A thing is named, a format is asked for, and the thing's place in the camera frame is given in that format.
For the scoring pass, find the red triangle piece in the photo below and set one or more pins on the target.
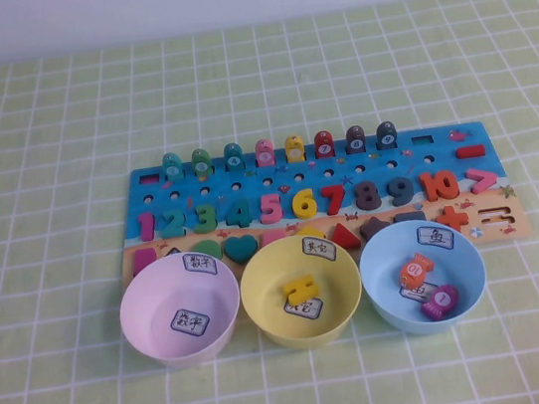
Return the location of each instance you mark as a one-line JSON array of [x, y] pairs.
[[345, 239]]

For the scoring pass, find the light blue plastic bowl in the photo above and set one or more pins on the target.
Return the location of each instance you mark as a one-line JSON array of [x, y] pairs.
[[384, 266]]

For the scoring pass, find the pink shape piece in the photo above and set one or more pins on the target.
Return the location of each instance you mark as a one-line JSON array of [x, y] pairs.
[[272, 237]]

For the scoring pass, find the green checked tablecloth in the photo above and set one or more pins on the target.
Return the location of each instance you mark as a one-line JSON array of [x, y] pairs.
[[40, 144]]

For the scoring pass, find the dark teal fish peg four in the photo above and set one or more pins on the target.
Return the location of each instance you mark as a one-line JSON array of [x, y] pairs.
[[234, 159]]

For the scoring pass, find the brown number eight piece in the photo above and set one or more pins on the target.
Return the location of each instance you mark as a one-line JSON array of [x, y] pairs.
[[368, 195]]

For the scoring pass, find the orange fish number ten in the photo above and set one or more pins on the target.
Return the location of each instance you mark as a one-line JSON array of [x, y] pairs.
[[412, 272]]

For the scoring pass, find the slate square piece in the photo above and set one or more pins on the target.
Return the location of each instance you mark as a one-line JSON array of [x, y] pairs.
[[409, 218]]

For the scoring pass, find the dark teal number four piece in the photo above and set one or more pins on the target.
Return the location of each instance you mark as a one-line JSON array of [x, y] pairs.
[[242, 215]]

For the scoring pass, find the green number three piece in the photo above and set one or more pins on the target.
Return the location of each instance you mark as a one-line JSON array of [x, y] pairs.
[[207, 218]]

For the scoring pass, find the teal fish peg number two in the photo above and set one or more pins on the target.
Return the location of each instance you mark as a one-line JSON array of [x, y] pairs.
[[173, 168]]

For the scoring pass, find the dark teal heart piece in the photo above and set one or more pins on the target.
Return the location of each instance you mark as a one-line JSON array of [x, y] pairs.
[[241, 248]]

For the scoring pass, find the green circle shape piece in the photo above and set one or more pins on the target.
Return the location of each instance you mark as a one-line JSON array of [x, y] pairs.
[[206, 249]]

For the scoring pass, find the brown star piece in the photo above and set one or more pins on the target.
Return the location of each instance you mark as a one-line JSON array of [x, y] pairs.
[[372, 227]]

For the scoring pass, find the teal number two piece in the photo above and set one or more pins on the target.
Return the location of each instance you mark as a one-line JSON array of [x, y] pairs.
[[173, 231]]

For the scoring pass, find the green fish peg number three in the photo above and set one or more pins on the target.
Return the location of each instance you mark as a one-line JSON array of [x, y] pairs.
[[202, 163]]

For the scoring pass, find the red fish peg number seven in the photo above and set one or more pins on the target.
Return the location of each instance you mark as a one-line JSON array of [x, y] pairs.
[[325, 146]]

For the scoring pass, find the slate number nine piece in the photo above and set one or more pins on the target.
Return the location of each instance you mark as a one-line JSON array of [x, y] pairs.
[[406, 189]]

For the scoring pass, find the yellow plastic bowl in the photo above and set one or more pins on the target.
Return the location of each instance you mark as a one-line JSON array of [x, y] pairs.
[[268, 267]]

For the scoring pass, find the magenta shape piece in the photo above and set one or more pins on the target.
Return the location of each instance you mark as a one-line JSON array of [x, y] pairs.
[[143, 259]]

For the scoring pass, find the pink greater-than sign piece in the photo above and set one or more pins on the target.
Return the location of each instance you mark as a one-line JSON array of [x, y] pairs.
[[487, 178]]

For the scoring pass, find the orange plus sign piece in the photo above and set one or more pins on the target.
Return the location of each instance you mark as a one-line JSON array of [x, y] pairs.
[[453, 220]]

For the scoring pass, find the slate fish peg number nine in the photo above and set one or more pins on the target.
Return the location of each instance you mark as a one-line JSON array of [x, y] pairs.
[[386, 137]]

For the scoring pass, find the red number seven piece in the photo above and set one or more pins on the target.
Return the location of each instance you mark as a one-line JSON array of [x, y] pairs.
[[334, 200]]

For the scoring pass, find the pink plastic bowl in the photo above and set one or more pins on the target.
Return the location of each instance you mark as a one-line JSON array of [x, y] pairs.
[[153, 304]]

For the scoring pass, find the yellow equals sign piece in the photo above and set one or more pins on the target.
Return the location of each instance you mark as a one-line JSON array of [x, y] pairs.
[[294, 288]]

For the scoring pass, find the pink number five piece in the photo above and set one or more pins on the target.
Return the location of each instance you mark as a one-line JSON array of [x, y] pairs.
[[270, 208]]

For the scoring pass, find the yellow number six piece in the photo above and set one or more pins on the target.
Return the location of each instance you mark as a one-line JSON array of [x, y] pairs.
[[300, 206]]

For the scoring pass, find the magenta number one piece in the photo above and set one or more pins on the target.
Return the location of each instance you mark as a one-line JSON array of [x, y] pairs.
[[147, 226]]

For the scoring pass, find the orange number ten piece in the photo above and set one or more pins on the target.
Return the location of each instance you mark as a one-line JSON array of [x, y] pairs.
[[428, 187]]

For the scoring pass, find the pink fish peg number five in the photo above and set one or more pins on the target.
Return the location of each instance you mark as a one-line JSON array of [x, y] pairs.
[[265, 154]]

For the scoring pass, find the yellow shape piece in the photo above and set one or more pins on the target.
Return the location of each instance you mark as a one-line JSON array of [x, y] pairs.
[[306, 232]]

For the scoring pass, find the yellow fish peg number six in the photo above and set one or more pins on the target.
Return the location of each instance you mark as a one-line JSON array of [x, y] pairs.
[[295, 150]]

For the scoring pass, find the colourful wooden puzzle board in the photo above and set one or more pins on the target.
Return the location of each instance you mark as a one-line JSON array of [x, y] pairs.
[[442, 143]]

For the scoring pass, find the purple fish number one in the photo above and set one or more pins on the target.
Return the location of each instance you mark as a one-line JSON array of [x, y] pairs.
[[439, 302]]

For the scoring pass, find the brown fish peg number eight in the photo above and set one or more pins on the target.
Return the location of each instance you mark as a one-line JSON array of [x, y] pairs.
[[356, 141]]

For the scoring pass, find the red minus sign piece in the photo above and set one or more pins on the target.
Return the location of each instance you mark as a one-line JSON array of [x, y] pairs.
[[470, 151]]

